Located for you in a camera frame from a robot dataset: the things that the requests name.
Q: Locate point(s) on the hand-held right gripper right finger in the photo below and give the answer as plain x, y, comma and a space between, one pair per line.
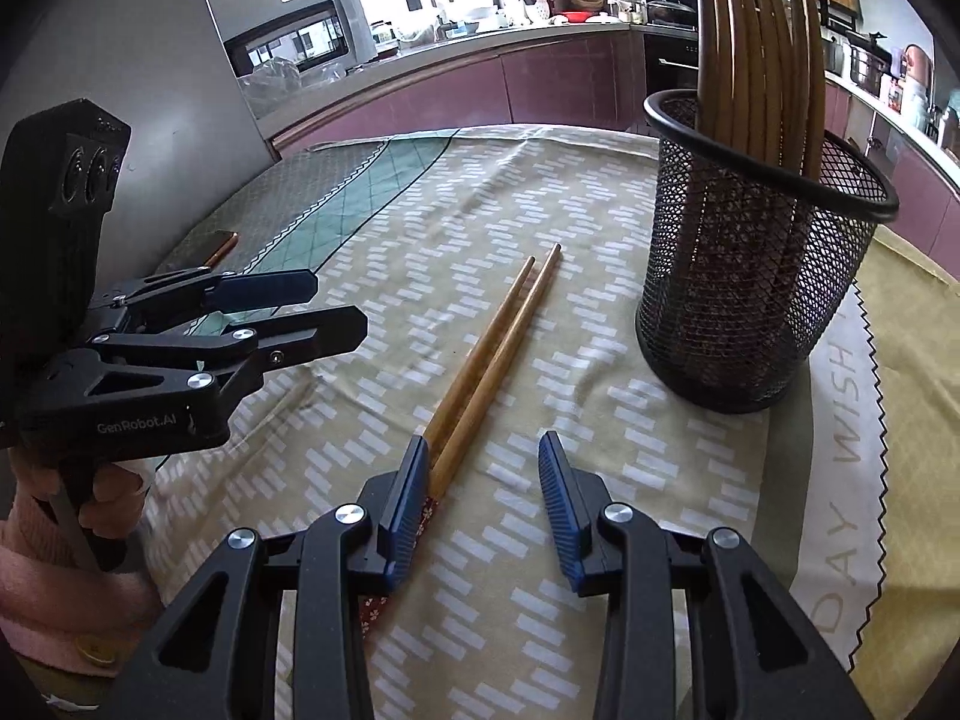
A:
559, 510

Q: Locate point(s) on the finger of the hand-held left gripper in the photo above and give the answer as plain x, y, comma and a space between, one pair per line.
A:
315, 334
270, 286

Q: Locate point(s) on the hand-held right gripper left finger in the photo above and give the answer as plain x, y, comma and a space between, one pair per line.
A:
409, 510

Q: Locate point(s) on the pair of wooden chopsticks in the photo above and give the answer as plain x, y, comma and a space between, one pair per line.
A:
485, 337

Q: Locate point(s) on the black mesh utensil holder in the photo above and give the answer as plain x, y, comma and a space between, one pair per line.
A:
712, 315

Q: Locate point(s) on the bunch of wooden chopsticks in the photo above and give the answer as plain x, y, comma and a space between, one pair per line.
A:
750, 52

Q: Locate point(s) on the person's left forearm pink sleeve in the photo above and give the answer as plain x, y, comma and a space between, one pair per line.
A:
45, 600

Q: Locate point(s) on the person's left hand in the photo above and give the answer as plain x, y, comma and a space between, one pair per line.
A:
120, 499

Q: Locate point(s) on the beige green patterned tablecloth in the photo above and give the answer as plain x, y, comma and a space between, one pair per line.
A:
600, 360

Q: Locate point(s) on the clear plastic bag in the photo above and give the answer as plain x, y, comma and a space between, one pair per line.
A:
285, 86

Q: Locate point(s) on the stainless steel refrigerator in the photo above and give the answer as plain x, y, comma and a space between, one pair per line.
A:
150, 52

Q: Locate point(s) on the silver microwave oven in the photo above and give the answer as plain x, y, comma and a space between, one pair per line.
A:
300, 34

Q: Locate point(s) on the pink kitchen cabinet run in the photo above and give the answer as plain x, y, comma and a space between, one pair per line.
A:
922, 180
450, 82

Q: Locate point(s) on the yellow zigzag-edged cloth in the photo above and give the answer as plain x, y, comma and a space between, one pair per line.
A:
915, 465

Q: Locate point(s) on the red bowl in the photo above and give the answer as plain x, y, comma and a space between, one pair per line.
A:
575, 16

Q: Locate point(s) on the black built-in oven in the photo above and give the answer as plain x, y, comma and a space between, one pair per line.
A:
671, 64

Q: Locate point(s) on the dark cooking pot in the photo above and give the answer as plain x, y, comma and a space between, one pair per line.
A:
670, 11

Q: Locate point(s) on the stainless steel stock pot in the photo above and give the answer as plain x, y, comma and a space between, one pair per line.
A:
870, 67

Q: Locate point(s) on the pink kettle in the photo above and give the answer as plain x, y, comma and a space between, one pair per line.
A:
919, 71

